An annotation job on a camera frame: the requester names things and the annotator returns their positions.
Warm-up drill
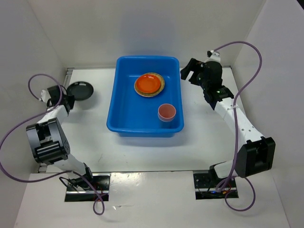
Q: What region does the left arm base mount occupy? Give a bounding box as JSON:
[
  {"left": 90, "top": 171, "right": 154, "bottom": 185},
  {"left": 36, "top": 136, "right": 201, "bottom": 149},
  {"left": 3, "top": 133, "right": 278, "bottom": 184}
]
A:
[{"left": 59, "top": 173, "right": 111, "bottom": 202}]

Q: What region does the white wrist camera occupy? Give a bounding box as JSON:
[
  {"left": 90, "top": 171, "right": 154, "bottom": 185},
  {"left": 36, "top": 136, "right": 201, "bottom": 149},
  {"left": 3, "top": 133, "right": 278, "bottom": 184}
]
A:
[
  {"left": 205, "top": 50, "right": 220, "bottom": 63},
  {"left": 39, "top": 90, "right": 51, "bottom": 103}
]

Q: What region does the orange plastic bowl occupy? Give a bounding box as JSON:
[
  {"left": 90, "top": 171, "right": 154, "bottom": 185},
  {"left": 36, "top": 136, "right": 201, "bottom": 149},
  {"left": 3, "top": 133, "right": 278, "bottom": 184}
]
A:
[{"left": 134, "top": 73, "right": 162, "bottom": 94}]

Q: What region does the black round plate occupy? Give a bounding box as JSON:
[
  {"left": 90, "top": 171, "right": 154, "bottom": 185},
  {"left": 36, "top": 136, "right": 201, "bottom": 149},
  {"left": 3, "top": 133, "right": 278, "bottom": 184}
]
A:
[{"left": 66, "top": 81, "right": 94, "bottom": 101}]

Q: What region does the light woven bamboo tray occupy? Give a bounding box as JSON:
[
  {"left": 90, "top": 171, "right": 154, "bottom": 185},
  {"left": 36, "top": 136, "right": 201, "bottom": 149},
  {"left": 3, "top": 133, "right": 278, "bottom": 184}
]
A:
[{"left": 134, "top": 73, "right": 165, "bottom": 93}]

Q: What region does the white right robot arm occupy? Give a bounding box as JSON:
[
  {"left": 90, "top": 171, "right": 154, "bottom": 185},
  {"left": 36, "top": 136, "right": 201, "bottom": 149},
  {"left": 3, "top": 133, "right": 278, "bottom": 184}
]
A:
[{"left": 180, "top": 58, "right": 276, "bottom": 187}]

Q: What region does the blue plastic bin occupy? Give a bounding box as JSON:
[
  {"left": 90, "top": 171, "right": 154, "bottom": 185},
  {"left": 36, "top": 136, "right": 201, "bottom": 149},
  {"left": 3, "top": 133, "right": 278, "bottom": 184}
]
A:
[{"left": 106, "top": 56, "right": 184, "bottom": 137}]

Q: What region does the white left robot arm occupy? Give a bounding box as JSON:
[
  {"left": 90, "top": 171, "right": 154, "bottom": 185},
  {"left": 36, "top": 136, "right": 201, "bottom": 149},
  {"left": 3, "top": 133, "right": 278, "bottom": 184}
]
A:
[{"left": 26, "top": 85, "right": 95, "bottom": 190}]

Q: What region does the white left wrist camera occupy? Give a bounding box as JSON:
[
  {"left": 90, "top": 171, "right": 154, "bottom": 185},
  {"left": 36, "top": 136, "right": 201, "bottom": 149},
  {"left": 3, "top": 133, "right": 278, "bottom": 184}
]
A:
[{"left": 39, "top": 90, "right": 51, "bottom": 103}]

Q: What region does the pink plastic cup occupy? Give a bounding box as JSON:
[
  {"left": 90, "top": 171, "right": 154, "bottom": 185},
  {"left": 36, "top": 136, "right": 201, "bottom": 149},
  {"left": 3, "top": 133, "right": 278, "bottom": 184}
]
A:
[{"left": 158, "top": 104, "right": 176, "bottom": 122}]

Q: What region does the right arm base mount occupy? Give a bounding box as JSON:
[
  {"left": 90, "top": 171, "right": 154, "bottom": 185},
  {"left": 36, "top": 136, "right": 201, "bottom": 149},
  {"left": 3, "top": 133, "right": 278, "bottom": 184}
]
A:
[{"left": 193, "top": 170, "right": 238, "bottom": 200}]

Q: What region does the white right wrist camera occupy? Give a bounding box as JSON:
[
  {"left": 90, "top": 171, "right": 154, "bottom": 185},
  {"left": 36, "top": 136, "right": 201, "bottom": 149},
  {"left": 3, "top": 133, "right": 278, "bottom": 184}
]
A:
[{"left": 205, "top": 50, "right": 220, "bottom": 63}]

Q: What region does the orange woven bamboo tray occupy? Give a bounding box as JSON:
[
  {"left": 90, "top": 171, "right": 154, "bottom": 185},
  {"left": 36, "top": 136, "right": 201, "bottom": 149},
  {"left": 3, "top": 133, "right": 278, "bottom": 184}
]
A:
[{"left": 136, "top": 91, "right": 161, "bottom": 97}]

